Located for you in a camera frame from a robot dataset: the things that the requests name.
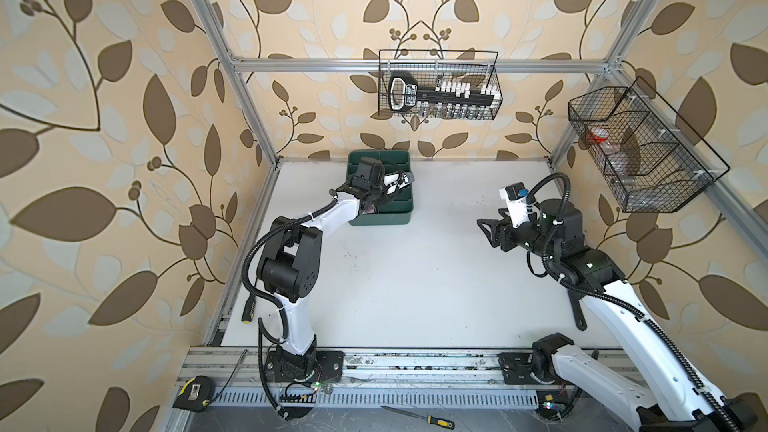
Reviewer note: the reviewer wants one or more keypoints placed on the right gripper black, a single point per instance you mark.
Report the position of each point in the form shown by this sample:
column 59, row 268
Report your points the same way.
column 503, row 230

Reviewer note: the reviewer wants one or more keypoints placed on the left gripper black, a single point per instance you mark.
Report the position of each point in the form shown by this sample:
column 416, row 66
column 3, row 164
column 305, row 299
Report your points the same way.
column 384, row 186

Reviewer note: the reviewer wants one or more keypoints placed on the green plastic divided tray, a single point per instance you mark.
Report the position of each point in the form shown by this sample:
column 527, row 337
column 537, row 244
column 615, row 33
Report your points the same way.
column 399, row 210

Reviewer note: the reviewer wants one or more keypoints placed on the black grey argyle sock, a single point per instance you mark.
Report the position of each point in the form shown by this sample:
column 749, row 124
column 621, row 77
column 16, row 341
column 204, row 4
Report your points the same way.
column 402, row 180

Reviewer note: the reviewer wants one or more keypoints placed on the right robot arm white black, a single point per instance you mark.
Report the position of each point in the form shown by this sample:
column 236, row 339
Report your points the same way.
column 676, row 396

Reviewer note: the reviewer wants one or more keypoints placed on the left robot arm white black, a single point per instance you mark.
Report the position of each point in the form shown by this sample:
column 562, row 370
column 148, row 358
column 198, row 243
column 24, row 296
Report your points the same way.
column 282, row 267

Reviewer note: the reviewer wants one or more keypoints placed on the green pipe wrench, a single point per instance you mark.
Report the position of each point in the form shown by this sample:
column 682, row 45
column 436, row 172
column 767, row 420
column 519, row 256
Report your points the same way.
column 577, row 311

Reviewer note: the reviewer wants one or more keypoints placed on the red lidded container in basket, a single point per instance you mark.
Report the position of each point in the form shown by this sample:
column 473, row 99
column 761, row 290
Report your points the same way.
column 596, row 135

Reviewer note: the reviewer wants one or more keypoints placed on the black yellow screwdriver on table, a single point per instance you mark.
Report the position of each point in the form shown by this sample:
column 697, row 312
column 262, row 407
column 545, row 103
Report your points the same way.
column 248, row 311

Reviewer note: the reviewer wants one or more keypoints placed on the black yellow tape measure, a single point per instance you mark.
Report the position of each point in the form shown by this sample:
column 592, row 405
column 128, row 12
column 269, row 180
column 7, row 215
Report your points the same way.
column 196, row 394

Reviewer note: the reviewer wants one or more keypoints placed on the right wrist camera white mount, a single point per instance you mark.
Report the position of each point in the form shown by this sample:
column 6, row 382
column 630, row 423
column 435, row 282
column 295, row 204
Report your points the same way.
column 516, row 199

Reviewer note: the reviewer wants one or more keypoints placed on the black socket set rail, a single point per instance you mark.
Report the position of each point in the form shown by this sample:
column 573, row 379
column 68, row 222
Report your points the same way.
column 403, row 92

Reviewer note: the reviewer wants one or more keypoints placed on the black wire basket back wall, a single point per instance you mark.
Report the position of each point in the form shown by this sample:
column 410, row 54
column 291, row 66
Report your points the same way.
column 476, row 67

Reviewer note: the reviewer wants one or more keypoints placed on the black wire basket wall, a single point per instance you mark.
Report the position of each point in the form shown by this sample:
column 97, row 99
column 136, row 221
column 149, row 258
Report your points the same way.
column 476, row 67
column 655, row 160

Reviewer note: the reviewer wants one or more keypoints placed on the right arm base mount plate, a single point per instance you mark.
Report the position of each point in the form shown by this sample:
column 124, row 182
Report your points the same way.
column 527, row 368

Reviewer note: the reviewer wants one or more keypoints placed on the black wire basket right wall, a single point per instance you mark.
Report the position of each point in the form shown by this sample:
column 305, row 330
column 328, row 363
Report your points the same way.
column 655, row 160

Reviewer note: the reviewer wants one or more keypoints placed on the yellow black handled screwdriver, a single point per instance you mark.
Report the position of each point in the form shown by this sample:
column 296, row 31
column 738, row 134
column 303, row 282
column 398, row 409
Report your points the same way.
column 429, row 419

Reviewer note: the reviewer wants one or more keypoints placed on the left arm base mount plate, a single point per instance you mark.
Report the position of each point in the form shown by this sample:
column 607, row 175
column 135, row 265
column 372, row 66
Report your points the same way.
column 314, row 366

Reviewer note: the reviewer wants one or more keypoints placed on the aluminium front rail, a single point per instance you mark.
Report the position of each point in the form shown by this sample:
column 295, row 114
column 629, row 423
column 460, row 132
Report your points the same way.
column 415, row 379

